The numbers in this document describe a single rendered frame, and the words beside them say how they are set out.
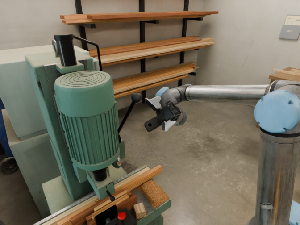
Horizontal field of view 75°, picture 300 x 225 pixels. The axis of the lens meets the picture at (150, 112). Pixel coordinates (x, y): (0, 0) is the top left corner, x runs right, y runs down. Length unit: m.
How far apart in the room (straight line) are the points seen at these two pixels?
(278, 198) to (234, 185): 1.59
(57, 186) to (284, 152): 1.11
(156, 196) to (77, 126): 0.53
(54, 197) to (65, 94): 0.76
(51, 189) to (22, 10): 2.12
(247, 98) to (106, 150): 0.59
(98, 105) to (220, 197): 1.86
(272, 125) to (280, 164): 0.14
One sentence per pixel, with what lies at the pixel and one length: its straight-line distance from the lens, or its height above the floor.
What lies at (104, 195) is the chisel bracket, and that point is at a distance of 0.89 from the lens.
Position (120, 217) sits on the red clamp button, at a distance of 0.81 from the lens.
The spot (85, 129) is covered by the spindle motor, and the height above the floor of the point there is 1.37.
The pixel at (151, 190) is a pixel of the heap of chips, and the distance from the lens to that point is 0.99.
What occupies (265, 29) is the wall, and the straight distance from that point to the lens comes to 3.86.
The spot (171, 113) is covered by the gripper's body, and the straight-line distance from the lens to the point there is 0.82.
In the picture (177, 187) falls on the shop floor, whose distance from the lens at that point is 2.23.
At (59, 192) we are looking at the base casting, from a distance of 1.26.
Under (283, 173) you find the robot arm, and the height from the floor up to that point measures 1.23.
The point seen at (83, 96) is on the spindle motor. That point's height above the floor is 1.48.
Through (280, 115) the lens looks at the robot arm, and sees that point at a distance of 0.66.
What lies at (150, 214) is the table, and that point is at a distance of 0.97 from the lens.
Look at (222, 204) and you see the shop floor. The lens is 2.21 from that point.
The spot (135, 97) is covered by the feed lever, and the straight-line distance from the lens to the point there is 0.64.
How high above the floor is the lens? 1.71
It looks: 29 degrees down
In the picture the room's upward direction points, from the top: straight up
